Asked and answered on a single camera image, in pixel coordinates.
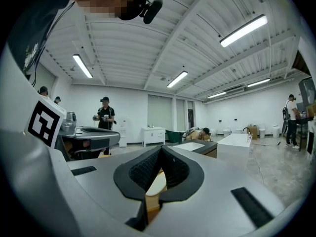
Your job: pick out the white cabinet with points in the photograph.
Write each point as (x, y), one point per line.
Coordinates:
(153, 136)

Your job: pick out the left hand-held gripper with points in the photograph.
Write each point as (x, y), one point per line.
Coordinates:
(44, 122)

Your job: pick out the white shoe insole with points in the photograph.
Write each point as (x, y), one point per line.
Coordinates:
(155, 184)

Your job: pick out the white water dispenser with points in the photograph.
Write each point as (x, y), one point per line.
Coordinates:
(123, 134)

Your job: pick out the white bathtub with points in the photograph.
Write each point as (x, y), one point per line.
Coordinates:
(234, 139)

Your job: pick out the dark green bin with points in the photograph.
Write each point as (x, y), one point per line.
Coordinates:
(174, 136)

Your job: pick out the long ceiling light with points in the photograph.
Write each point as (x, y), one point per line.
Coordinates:
(243, 31)
(217, 95)
(177, 79)
(258, 82)
(82, 65)

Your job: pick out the cardboard box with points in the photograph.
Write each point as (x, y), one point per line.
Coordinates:
(252, 132)

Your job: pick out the black head camera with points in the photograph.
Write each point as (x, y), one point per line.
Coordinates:
(151, 10)

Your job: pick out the white waste bin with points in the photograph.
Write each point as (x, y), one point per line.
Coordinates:
(262, 133)
(276, 131)

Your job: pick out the white sink basin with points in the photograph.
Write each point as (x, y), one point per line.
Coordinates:
(188, 146)

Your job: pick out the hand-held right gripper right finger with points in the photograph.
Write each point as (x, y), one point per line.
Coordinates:
(217, 194)

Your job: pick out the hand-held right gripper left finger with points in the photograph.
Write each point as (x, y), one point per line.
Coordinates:
(106, 176)

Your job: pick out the dark wooden vanity cabinet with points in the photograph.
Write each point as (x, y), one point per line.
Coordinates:
(209, 148)

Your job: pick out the person's black floral shirt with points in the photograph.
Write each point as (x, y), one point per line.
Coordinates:
(32, 21)

